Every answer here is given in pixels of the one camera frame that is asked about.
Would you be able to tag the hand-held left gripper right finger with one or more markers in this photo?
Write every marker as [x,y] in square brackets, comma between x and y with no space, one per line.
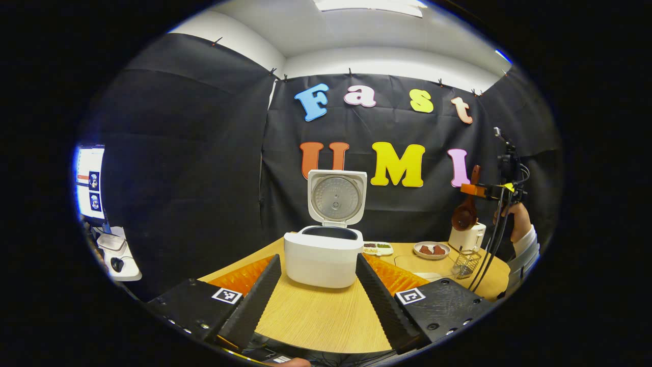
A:
[384,306]

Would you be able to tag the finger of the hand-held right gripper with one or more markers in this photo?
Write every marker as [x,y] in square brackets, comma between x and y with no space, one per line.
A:
[473,190]

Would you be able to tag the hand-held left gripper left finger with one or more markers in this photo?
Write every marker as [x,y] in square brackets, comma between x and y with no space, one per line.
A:
[252,306]

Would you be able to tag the brown wooden spoon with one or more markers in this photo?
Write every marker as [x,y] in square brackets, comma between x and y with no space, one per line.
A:
[464,216]

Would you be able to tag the clear box of rice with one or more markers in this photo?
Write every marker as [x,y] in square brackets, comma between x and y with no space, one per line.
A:
[433,276]

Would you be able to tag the white rice cooker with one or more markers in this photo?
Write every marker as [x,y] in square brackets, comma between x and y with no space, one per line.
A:
[321,260]

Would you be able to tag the white toaster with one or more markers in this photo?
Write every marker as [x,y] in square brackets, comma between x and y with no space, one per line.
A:
[466,238]

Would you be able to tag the white divided condiment dish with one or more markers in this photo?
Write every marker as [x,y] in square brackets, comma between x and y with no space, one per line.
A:
[378,248]

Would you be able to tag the white round plate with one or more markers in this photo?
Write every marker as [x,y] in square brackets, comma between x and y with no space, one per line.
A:
[432,256]

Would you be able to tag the brown meat piece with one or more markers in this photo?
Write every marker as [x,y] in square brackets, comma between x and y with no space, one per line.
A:
[426,250]
[439,250]

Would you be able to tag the white side table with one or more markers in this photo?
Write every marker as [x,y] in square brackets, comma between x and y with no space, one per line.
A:
[130,267]

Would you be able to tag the small ceiling light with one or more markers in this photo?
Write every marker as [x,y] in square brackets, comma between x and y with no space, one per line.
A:
[503,56]

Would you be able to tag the black computer mouse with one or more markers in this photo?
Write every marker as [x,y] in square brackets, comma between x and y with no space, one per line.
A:
[117,264]

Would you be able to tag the computer monitor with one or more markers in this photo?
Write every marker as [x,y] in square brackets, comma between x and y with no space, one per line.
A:
[89,181]

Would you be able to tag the long ceiling light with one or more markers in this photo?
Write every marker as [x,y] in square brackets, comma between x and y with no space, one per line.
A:
[372,6]

